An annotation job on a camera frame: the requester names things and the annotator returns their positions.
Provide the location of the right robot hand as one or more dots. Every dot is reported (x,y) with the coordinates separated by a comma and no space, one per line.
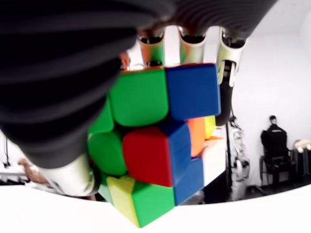
(48,85)

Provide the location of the multicoloured Rubik's cube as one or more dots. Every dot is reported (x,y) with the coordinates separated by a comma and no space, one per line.
(150,145)

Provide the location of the seated person in white shirt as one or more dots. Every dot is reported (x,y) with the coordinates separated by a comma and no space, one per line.
(31,172)

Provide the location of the white humanoid robot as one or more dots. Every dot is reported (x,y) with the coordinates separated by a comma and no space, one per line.
(239,170)

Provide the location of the beige plush toy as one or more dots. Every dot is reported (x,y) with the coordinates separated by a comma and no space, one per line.
(302,145)

